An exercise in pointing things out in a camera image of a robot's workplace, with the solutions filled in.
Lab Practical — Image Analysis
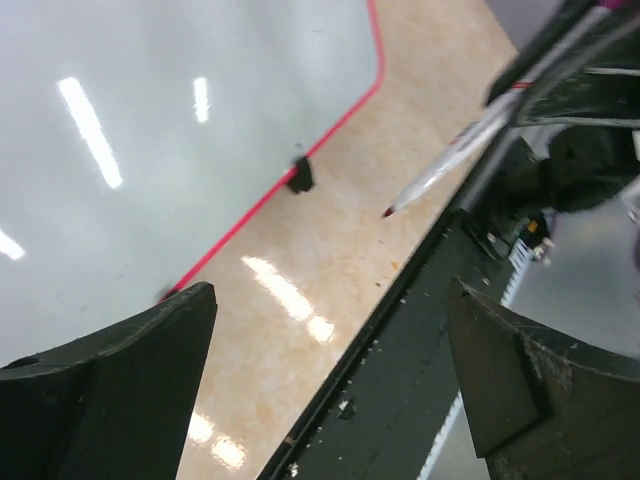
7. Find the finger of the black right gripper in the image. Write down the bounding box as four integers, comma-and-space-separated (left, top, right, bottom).
514, 4, 639, 130
485, 0, 597, 105

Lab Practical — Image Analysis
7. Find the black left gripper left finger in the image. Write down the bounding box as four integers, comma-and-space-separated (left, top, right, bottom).
1, 282, 217, 479

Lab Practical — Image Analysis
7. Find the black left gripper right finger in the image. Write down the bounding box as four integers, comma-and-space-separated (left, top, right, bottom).
448, 279, 639, 479

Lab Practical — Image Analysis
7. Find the magenta capped whiteboard marker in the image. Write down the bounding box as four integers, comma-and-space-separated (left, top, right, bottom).
382, 1, 627, 218

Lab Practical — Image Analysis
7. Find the pink framed whiteboard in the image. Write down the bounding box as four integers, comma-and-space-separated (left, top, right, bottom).
1, 1, 380, 364

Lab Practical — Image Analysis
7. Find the black whiteboard clip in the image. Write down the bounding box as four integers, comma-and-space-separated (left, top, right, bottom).
157, 287, 180, 303
286, 156, 315, 195

